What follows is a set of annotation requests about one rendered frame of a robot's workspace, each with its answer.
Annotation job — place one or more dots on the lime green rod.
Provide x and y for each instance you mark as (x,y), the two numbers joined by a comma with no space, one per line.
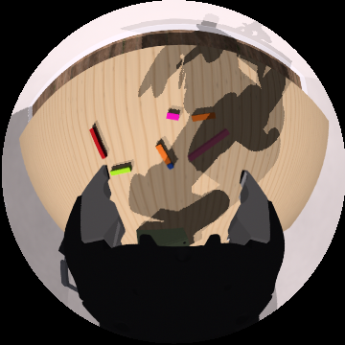
(125,169)

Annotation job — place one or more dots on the pink rod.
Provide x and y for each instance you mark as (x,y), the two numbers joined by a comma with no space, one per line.
(196,153)

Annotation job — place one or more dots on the red rod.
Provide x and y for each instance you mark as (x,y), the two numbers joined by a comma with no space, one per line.
(98,142)

